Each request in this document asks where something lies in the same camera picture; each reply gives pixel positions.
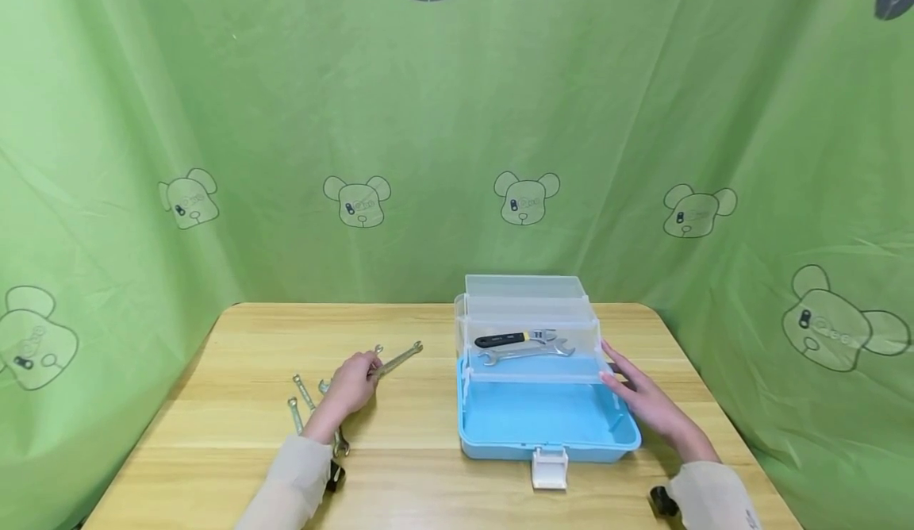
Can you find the person's right hand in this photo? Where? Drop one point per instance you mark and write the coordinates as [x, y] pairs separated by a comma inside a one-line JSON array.
[[653, 403]]

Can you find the person's left hand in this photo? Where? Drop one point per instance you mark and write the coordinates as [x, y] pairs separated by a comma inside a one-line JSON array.
[[351, 387]]

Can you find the person's right thumb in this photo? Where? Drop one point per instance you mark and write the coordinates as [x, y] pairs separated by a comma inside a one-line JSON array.
[[615, 382]]

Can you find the person's right index finger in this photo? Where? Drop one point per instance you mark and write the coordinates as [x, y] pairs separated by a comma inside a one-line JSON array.
[[616, 357]]

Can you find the person's left fingers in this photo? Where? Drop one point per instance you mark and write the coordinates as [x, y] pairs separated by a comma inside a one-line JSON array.
[[372, 367]]

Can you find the blue toolbox with clear trays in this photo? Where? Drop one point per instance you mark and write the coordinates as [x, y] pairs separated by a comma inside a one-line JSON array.
[[543, 415]]

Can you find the person's right forearm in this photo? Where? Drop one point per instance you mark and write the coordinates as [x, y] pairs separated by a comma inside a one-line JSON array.
[[707, 490]]

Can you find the person's left forearm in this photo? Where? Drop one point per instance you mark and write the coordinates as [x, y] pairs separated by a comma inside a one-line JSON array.
[[300, 474]]

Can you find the silver open-end wrench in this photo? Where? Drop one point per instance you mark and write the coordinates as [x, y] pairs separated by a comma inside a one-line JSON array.
[[525, 352]]

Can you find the black wrist band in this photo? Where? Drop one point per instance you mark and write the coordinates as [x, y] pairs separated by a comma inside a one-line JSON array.
[[663, 502], [335, 476]]

